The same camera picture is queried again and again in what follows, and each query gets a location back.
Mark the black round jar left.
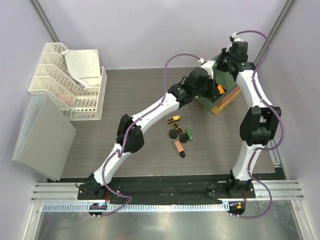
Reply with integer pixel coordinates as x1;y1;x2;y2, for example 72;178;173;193
169;129;179;140

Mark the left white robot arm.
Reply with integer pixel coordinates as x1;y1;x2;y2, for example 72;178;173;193
86;67;219;200

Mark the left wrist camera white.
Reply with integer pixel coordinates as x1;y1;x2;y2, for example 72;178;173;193
198;58;217;79

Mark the orange cosmetic tube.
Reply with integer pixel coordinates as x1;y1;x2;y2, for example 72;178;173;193
217;84;225;95

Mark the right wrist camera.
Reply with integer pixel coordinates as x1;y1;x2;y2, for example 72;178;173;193
228;33;248;62

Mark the gold black lipstick upper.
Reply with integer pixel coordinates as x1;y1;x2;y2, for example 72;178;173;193
166;115;181;124

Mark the white mesh file organizer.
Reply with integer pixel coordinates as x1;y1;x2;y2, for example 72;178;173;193
28;42;107;121

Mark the gold black lipstick lower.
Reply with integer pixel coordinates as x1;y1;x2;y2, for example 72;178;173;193
171;122;185;135

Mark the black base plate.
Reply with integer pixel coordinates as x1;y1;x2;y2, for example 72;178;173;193
77;174;256;204

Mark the yellow bottom drawer box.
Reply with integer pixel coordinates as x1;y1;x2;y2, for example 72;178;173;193
208;87;241;115

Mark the white slotted cable duct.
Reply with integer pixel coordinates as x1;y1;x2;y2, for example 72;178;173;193
42;201;230;213

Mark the black round jar right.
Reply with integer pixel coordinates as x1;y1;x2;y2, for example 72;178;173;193
179;133;189;144

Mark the white paper booklet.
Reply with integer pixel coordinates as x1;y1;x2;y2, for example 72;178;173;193
61;49;101;90

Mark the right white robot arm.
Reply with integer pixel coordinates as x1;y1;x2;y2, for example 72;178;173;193
216;44;282;198

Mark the peach foundation bottle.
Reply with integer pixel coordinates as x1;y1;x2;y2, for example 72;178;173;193
174;140;186;158

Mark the green top drawer box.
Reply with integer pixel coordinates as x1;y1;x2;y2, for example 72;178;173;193
195;69;238;110

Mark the red drawer box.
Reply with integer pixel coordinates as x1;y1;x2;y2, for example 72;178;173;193
216;86;241;109

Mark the gold black lipstick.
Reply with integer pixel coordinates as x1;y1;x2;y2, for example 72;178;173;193
166;115;181;124
171;122;185;135

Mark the grey metal bookend box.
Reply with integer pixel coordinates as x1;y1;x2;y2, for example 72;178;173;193
12;95;76;181

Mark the black round jar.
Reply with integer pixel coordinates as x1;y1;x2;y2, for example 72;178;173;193
169;129;179;140
179;133;189;144

